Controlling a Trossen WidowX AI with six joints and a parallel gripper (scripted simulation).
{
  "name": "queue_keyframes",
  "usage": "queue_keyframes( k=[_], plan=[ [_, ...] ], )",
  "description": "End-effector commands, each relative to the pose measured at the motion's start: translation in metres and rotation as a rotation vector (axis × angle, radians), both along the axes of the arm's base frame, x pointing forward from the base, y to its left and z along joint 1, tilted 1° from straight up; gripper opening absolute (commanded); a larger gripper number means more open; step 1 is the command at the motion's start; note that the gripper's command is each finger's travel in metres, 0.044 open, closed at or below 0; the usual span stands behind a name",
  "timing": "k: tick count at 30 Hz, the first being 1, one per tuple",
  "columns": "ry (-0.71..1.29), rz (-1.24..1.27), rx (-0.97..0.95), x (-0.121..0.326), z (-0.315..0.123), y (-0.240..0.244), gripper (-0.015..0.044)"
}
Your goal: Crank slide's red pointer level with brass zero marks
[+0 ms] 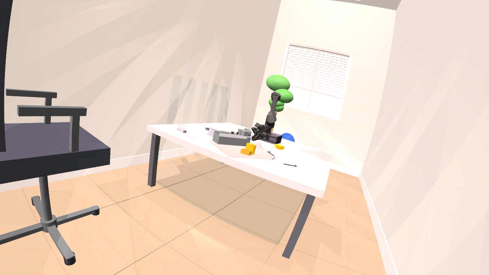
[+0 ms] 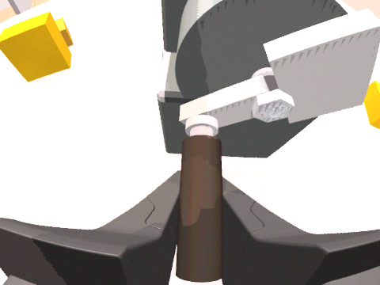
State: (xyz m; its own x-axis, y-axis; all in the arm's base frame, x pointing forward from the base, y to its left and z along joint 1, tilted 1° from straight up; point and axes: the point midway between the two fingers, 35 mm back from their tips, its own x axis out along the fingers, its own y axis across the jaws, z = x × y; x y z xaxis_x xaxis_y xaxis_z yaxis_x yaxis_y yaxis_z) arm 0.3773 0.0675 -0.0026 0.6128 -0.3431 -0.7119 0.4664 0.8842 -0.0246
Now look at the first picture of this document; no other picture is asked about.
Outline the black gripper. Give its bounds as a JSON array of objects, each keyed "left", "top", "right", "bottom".
[{"left": 251, "top": 125, "right": 270, "bottom": 141}]

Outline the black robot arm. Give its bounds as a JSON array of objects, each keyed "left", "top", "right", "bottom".
[{"left": 255, "top": 92, "right": 281, "bottom": 134}]

